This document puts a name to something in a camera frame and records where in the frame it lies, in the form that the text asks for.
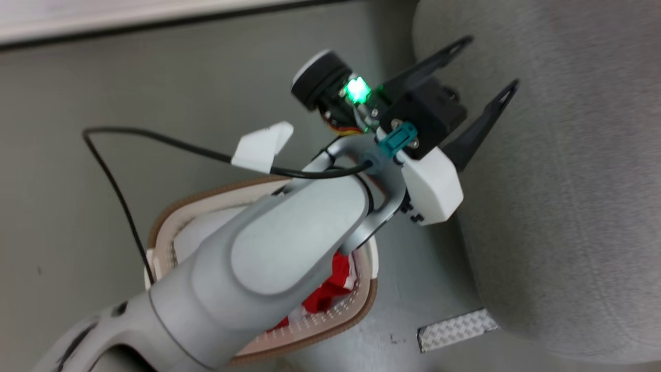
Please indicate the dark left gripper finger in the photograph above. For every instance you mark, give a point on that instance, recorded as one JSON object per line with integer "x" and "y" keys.
{"x": 431, "y": 61}
{"x": 483, "y": 121}

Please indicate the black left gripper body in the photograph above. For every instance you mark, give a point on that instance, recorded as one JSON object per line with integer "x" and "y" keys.
{"x": 426, "y": 111}

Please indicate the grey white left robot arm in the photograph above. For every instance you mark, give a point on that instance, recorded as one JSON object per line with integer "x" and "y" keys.
{"x": 289, "y": 232}

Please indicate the red clothing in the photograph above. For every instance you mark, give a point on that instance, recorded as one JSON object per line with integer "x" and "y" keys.
{"x": 328, "y": 294}

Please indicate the white brown-rimmed laundry basket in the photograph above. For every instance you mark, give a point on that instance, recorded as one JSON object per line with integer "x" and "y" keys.
{"x": 335, "y": 320}

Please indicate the grey fabric sofa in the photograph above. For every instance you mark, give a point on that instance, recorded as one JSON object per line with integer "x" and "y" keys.
{"x": 557, "y": 181}

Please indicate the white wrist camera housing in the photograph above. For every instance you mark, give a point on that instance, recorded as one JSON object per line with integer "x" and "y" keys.
{"x": 434, "y": 186}

